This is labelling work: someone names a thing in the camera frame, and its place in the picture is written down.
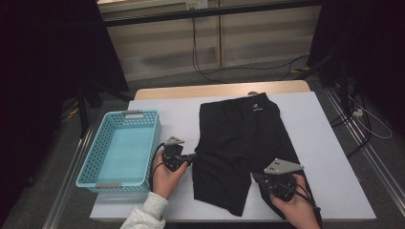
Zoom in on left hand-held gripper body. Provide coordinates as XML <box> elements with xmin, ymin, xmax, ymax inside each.
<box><xmin>161</xmin><ymin>135</ymin><xmax>189</xmax><ymax>173</ymax></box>

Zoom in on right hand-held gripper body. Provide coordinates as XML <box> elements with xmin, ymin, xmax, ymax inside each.
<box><xmin>252</xmin><ymin>157</ymin><xmax>306</xmax><ymax>203</ymax></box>

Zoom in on black shorts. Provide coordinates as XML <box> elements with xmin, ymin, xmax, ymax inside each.
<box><xmin>192</xmin><ymin>93</ymin><xmax>324</xmax><ymax>229</ymax></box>

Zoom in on light blue plastic basket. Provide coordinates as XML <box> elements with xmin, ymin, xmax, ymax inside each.
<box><xmin>75</xmin><ymin>109</ymin><xmax>162</xmax><ymax>194</ymax></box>

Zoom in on person's left hand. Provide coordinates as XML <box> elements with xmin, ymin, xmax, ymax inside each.
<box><xmin>152</xmin><ymin>152</ymin><xmax>190</xmax><ymax>201</ymax></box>

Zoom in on person's right hand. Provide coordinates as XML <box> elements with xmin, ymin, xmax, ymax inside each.
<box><xmin>269</xmin><ymin>174</ymin><xmax>320</xmax><ymax>229</ymax></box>

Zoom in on wooden table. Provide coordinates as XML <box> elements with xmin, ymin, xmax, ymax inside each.
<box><xmin>133</xmin><ymin>79</ymin><xmax>311</xmax><ymax>101</ymax></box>

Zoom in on white table mat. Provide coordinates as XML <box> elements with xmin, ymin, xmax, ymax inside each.
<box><xmin>90</xmin><ymin>91</ymin><xmax>377</xmax><ymax>222</ymax></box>

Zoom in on black tripod stand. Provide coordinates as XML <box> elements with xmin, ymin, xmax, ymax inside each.
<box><xmin>75</xmin><ymin>80</ymin><xmax>135</xmax><ymax>139</ymax></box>

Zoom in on black metal stand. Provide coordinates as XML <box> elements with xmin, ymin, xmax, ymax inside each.
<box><xmin>294</xmin><ymin>52</ymin><xmax>352</xmax><ymax>109</ymax></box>

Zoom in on black metal crossbar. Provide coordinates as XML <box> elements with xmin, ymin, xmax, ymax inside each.
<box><xmin>102</xmin><ymin>0</ymin><xmax>323</xmax><ymax>28</ymax></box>

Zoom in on narrow black curtain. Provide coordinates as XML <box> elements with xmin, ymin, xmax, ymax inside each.
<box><xmin>307</xmin><ymin>0</ymin><xmax>405</xmax><ymax>135</ymax></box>

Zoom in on wide black curtain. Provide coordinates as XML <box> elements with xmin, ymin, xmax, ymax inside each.
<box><xmin>0</xmin><ymin>0</ymin><xmax>130</xmax><ymax>223</ymax></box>

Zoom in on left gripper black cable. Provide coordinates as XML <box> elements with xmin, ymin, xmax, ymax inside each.
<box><xmin>149</xmin><ymin>142</ymin><xmax>167</xmax><ymax>193</ymax></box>

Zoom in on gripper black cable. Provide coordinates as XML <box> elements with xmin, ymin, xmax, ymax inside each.
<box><xmin>286</xmin><ymin>181</ymin><xmax>321</xmax><ymax>212</ymax></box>
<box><xmin>149</xmin><ymin>142</ymin><xmax>167</xmax><ymax>193</ymax></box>

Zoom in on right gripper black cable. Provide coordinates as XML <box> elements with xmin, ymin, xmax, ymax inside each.
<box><xmin>286</xmin><ymin>181</ymin><xmax>321</xmax><ymax>212</ymax></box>

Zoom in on thick black floor cable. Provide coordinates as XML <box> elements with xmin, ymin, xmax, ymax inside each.
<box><xmin>330</xmin><ymin>92</ymin><xmax>373</xmax><ymax>159</ymax></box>

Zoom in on metal floor rail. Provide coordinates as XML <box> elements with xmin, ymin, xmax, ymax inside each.
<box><xmin>323</xmin><ymin>87</ymin><xmax>405</xmax><ymax>209</ymax></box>
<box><xmin>41</xmin><ymin>127</ymin><xmax>96</xmax><ymax>229</ymax></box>

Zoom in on black hanging cable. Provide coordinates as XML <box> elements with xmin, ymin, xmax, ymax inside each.
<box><xmin>190</xmin><ymin>17</ymin><xmax>230</xmax><ymax>85</ymax></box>

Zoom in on white floor cable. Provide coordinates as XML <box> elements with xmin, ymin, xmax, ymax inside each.
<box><xmin>348</xmin><ymin>94</ymin><xmax>394</xmax><ymax>140</ymax></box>

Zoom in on white wall socket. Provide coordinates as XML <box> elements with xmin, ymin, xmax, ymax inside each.
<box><xmin>185</xmin><ymin>0</ymin><xmax>209</xmax><ymax>10</ymax></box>

